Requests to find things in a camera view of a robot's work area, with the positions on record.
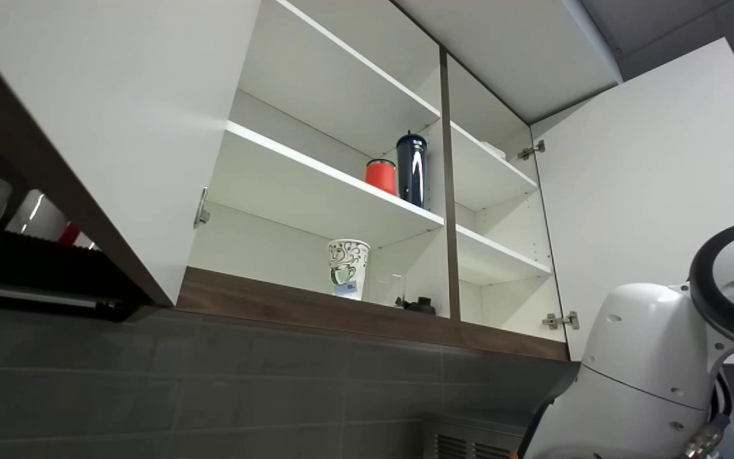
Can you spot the red cup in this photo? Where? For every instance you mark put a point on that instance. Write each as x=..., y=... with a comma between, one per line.
x=382, y=174

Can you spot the metal door hinge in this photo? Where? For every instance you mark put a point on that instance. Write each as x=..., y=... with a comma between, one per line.
x=532, y=151
x=562, y=322
x=203, y=208

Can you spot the white wall cabinet with shelves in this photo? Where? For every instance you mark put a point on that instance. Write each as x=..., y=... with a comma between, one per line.
x=300, y=163

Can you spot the paper cup with green print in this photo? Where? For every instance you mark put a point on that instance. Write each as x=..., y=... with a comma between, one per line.
x=348, y=270

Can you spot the dark blue tumbler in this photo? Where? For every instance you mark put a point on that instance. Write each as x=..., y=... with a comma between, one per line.
x=412, y=169

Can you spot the black metal shelf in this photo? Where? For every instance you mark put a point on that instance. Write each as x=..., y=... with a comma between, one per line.
x=45, y=271

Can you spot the white cabinet door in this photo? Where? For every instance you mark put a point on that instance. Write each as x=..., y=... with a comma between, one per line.
x=129, y=104
x=638, y=196

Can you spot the small black object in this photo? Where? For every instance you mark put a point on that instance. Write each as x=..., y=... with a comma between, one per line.
x=420, y=305

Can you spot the stainless black microwave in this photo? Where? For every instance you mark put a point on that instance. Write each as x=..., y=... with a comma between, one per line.
x=478, y=437

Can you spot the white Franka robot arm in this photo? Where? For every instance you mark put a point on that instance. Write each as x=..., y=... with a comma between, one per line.
x=638, y=367

